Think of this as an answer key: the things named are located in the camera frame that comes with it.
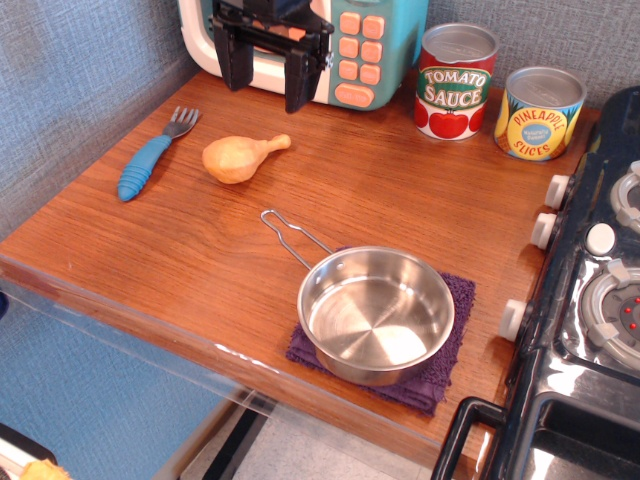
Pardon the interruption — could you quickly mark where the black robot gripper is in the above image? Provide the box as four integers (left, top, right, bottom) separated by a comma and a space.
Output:
211, 1, 334, 114

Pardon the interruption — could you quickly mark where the orange toy chicken drumstick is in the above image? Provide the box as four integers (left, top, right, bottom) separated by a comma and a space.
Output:
202, 134, 291, 184

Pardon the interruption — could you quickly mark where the teal toy microwave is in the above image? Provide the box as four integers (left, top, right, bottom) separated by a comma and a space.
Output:
177, 0, 429, 111

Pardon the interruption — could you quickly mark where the tomato sauce can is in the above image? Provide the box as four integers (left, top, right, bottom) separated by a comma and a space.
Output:
414, 23, 499, 141

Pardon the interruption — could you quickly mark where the small steel saucepan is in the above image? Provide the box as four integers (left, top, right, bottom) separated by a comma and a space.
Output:
280, 240, 456, 387

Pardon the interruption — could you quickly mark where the pineapple slices can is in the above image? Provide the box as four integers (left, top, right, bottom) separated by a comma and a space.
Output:
494, 66, 587, 162

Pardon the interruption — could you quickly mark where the white stove knob rear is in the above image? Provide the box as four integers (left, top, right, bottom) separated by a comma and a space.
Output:
544, 175, 571, 210

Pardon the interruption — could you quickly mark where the white stove knob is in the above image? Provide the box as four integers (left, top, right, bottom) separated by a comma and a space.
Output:
544, 175, 571, 210
498, 299, 527, 342
530, 213, 557, 250

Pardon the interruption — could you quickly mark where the white stove knob middle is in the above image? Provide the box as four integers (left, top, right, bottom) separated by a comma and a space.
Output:
530, 213, 557, 250

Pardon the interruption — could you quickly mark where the white stove knob front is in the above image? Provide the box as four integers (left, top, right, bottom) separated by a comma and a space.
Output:
498, 299, 527, 342

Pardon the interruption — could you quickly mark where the purple folded cloth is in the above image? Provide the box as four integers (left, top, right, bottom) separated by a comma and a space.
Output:
287, 273, 475, 416

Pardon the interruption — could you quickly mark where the black toy stove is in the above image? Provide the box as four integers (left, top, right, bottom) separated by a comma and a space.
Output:
479, 87, 639, 479

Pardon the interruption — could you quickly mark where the blue handled toy fork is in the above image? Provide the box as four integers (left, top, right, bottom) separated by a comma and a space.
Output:
117, 107, 199, 202

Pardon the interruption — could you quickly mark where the black oven door handle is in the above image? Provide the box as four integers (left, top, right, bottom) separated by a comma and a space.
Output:
431, 397, 506, 480

